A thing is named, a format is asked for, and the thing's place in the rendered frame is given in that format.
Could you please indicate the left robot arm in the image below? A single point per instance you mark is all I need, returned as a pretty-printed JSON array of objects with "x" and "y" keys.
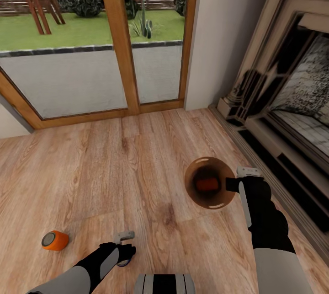
[{"x": 84, "y": 276}]

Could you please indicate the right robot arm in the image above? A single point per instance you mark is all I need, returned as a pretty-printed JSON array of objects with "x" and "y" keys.
[{"x": 279, "y": 270}]

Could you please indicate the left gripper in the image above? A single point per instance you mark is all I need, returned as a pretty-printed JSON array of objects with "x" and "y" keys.
[{"x": 127, "y": 251}]

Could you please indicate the trash can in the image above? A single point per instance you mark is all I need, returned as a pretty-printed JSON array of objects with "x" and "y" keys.
[{"x": 205, "y": 167}]

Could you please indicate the can of soda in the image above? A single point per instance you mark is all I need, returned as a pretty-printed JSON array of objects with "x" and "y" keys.
[
  {"x": 123, "y": 263},
  {"x": 55, "y": 240},
  {"x": 207, "y": 184}
]

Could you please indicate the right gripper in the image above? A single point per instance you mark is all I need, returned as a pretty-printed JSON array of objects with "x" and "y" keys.
[{"x": 232, "y": 184}]

